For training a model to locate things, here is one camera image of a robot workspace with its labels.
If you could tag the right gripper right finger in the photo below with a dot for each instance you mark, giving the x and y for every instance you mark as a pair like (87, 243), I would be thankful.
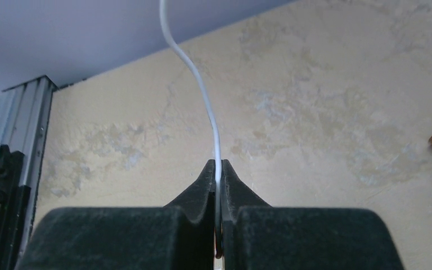
(259, 236)

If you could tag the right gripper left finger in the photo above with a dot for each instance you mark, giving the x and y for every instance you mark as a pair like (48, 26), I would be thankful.
(179, 235)

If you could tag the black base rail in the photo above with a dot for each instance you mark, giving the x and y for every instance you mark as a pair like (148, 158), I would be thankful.
(24, 117)

